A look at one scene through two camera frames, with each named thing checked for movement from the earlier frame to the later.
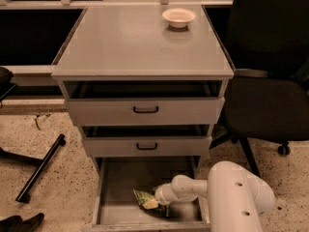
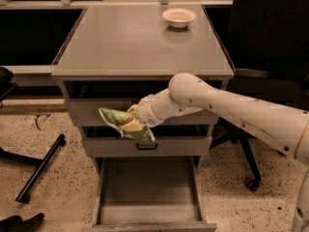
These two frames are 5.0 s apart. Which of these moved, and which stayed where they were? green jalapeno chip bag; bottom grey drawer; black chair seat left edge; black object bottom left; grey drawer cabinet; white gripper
Moved: green jalapeno chip bag; white gripper
Stayed: bottom grey drawer; black object bottom left; black chair seat left edge; grey drawer cabinet
